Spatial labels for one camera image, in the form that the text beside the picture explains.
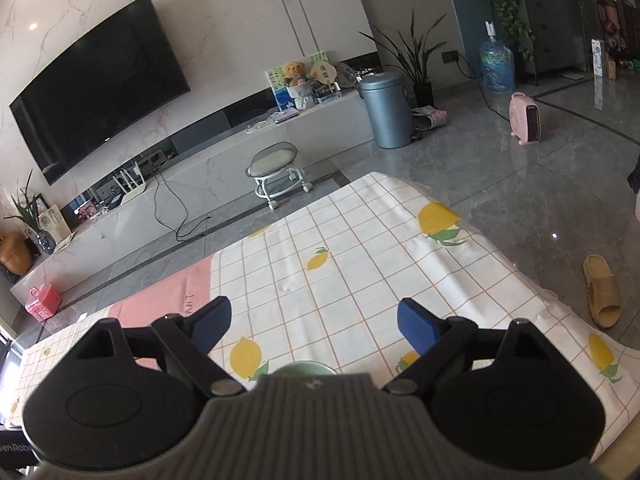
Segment grey white tv cabinet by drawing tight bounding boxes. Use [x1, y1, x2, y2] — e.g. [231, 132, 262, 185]
[10, 91, 373, 304]

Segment red tissue box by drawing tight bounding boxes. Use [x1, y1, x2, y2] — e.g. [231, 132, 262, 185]
[25, 283, 62, 322]

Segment orange gourd vase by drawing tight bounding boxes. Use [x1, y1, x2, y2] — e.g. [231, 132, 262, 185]
[0, 232, 32, 276]

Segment brown teddy bear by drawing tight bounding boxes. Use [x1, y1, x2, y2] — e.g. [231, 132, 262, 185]
[282, 61, 307, 88]

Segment pink restaurant placemat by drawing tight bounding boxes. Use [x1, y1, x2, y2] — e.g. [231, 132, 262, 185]
[107, 256, 216, 372]

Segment blue water jug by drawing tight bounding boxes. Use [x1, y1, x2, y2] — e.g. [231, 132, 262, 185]
[480, 22, 515, 93]

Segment white wifi router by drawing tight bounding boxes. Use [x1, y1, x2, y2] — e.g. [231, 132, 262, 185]
[112, 162, 146, 205]

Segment grey round trash can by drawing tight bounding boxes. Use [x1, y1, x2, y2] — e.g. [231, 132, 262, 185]
[358, 72, 414, 150]

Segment small grey rolling stool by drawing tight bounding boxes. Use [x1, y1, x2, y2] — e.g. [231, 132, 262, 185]
[245, 141, 314, 210]

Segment pink space heater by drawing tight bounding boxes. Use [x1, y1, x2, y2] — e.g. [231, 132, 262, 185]
[509, 92, 541, 145]

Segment black wall television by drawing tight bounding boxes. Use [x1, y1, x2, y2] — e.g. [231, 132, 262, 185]
[10, 0, 190, 184]

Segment green picture board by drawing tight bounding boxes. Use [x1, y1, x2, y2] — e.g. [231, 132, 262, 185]
[266, 50, 329, 112]

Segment black power cable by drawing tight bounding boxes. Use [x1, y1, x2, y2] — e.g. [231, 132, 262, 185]
[152, 173, 213, 242]

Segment tan rubber slipper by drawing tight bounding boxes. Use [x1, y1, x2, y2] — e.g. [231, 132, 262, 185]
[582, 254, 622, 330]

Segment light green ceramic bowl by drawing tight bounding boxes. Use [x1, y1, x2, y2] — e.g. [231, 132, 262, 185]
[272, 361, 336, 377]

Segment plant in blue vase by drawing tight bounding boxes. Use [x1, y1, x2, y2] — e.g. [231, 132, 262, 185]
[6, 171, 56, 256]

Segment green potted floor plant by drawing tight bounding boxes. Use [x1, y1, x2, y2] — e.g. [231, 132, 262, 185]
[359, 10, 447, 107]

